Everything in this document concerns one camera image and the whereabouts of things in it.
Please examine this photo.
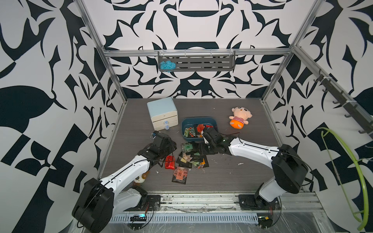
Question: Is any teal plastic storage box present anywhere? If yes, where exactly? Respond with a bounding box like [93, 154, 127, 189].
[181, 117, 218, 143]

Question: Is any pink label black tea bag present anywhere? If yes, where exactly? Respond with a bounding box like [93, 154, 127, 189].
[172, 167, 188, 184]

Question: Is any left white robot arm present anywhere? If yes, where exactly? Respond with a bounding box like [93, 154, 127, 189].
[72, 131, 177, 233]

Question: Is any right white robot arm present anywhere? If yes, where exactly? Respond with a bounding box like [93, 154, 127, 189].
[202, 128, 309, 205]

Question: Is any small red tea bag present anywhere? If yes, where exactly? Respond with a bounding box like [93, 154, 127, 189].
[165, 155, 175, 170]

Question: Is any orange red tea bag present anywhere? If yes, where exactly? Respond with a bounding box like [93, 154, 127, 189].
[197, 124, 205, 135]

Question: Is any light blue drawer box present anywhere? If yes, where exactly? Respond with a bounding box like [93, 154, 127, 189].
[147, 97, 179, 131]

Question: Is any pink baby plush doll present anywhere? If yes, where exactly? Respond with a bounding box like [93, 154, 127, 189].
[229, 107, 252, 129]

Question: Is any brown white plush dog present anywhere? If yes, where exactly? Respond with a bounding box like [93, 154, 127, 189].
[134, 172, 149, 184]

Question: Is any cyan crumpled cloth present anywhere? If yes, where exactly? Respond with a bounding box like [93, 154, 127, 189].
[159, 60, 176, 72]

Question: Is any green hoop tube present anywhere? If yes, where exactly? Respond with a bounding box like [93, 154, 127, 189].
[310, 125, 372, 233]

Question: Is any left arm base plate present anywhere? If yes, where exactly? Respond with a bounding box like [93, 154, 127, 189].
[126, 195, 161, 211]

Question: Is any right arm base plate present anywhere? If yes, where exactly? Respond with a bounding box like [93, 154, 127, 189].
[238, 194, 281, 211]

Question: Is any grey wall shelf rack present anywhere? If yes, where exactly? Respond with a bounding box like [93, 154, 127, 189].
[157, 50, 236, 72]

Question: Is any black wall hook rail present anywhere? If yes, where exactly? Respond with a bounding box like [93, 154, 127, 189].
[314, 69, 373, 138]

